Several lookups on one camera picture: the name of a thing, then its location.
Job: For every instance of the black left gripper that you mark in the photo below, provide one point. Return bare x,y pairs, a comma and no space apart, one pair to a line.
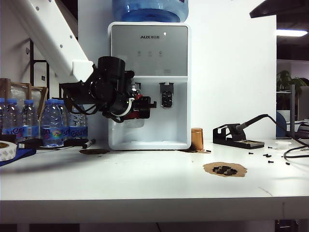
120,96

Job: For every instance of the glass bottle with red bands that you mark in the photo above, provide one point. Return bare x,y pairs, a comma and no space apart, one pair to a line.
135,123

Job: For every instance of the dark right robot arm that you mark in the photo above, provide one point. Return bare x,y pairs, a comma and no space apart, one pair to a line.
285,6

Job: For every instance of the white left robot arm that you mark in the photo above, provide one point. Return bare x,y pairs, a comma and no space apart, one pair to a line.
50,31

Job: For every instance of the white AUX water dispenser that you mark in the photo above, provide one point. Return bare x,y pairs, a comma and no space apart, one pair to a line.
169,48

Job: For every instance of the blue cap plastic water bottle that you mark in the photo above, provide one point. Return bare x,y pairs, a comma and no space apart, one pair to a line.
2,116
78,125
30,118
64,120
13,118

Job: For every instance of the large blue cap water bottle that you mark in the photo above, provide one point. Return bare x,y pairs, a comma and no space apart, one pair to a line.
51,120

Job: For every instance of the blue water jug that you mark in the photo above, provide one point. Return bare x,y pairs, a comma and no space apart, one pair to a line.
149,9

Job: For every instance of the gold brown cylindrical can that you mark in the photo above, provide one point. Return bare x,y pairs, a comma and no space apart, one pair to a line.
197,139

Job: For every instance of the black marker pen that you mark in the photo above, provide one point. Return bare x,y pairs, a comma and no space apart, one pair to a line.
88,143

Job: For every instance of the dark brown flat patch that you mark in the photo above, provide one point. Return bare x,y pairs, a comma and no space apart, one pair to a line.
94,151

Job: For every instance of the black soldering iron stand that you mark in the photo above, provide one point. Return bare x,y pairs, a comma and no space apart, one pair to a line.
224,137

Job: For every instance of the dark chunks on paper disc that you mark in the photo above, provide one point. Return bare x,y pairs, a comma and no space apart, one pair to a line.
223,170

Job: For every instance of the black soldering iron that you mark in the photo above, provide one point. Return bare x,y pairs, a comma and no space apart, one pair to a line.
246,124

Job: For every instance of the black metal stair railing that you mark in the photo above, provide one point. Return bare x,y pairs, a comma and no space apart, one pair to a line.
46,70

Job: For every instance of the brown patch with black screws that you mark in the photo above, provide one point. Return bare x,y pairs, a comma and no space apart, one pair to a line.
239,170

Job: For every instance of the black box with white label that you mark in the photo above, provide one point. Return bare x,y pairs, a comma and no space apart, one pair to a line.
30,143

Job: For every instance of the blue flat board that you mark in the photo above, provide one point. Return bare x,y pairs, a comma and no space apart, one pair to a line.
24,154

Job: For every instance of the blue chair back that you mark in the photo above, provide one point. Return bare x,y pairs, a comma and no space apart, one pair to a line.
280,125

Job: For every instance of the white tape roll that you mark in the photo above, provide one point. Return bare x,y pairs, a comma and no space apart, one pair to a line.
7,152

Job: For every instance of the small white round dish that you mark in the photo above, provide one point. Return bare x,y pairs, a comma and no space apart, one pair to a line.
283,144

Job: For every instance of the green potted plant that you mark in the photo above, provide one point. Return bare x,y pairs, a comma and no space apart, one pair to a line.
285,78

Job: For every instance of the dark equipment on desk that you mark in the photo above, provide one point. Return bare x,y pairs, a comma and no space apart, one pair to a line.
303,129

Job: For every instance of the rectangular ceiling light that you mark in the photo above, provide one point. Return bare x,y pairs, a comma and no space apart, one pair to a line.
290,33

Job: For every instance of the wooden frame with plastic sheet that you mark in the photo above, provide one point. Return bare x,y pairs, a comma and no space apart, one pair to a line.
24,90

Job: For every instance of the grey vertical post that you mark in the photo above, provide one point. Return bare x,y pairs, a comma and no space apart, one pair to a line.
292,111

